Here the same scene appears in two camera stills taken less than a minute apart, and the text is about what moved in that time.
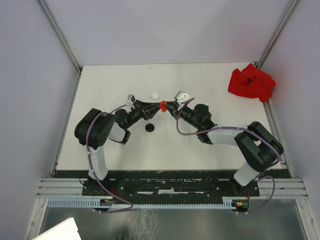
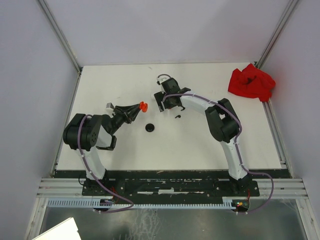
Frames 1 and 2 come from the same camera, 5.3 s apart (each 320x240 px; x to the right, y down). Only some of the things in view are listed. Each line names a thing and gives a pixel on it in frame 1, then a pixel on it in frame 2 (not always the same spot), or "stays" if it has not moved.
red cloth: [252, 82] stays
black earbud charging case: [149, 127] stays
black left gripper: [142, 106] -> [132, 110]
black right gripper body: [183, 112] -> [159, 96]
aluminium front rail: [62, 187] stays
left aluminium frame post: [64, 40] stays
